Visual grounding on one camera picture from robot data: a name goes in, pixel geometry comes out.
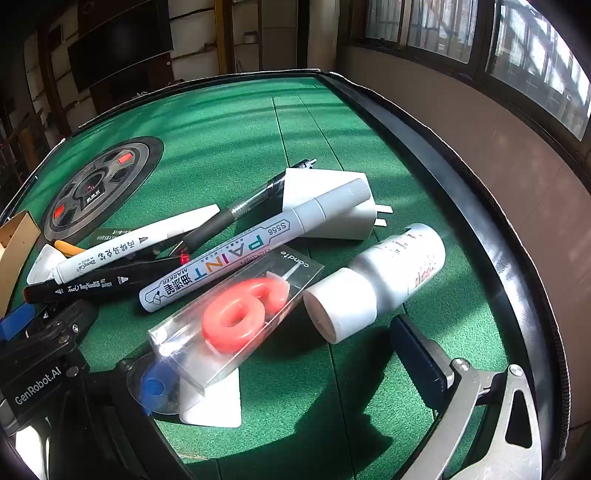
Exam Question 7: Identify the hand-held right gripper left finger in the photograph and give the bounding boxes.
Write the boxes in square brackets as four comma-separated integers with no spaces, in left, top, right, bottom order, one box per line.
[88,354,185,480]

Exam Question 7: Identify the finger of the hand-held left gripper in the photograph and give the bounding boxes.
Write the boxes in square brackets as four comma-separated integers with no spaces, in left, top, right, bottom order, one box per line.
[25,299,100,358]
[0,307,37,344]

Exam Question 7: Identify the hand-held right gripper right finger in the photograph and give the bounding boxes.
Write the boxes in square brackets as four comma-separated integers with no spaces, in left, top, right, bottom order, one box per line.
[389,315,542,480]

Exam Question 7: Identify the black art marker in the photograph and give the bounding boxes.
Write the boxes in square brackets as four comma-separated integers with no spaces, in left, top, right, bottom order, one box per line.
[23,255,188,305]

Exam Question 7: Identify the small white plastic piece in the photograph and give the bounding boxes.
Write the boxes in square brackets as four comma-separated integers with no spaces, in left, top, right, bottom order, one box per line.
[27,244,62,285]

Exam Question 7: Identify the white rectangular block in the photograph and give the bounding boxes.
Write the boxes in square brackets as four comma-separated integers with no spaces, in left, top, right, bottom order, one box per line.
[179,368,244,428]

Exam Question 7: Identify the yellow black pen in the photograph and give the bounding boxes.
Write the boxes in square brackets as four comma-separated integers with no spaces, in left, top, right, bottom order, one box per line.
[52,239,88,258]

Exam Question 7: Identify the cardboard box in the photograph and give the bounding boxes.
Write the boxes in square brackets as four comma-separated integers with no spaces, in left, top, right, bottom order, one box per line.
[0,210,43,315]

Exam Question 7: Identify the white marker with black print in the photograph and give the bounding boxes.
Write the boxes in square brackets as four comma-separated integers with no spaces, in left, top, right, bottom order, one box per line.
[52,204,221,285]

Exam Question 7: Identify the boxed red number candle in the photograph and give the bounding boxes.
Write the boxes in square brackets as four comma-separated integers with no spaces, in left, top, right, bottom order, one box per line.
[148,246,325,389]

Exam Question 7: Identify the black pen with red end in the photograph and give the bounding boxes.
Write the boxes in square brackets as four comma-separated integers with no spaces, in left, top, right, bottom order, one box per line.
[152,242,192,264]

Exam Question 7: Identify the white wall charger with prongs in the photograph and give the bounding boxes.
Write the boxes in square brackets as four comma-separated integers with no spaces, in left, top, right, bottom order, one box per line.
[281,167,394,241]

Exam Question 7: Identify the black gel pen clear barrel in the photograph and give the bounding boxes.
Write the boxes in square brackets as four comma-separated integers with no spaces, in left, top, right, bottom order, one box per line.
[173,158,318,259]

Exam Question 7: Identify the white spray bottle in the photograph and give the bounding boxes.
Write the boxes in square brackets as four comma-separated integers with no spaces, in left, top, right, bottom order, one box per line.
[302,223,447,345]

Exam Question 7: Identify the round table control panel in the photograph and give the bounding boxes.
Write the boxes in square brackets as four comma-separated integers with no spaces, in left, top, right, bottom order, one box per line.
[44,136,165,244]

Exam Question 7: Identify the white paint marker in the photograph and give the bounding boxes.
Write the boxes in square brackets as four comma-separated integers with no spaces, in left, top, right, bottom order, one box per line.
[139,178,371,315]

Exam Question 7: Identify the dark wooden cabinet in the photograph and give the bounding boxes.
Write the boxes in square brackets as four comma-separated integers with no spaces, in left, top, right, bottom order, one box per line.
[88,60,175,118]

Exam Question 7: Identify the yellow pole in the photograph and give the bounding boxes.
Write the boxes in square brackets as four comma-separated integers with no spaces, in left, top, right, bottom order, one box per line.
[215,0,237,75]

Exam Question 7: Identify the window with dark frame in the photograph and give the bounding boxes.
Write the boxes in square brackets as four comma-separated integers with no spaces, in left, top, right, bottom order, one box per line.
[364,0,591,143]

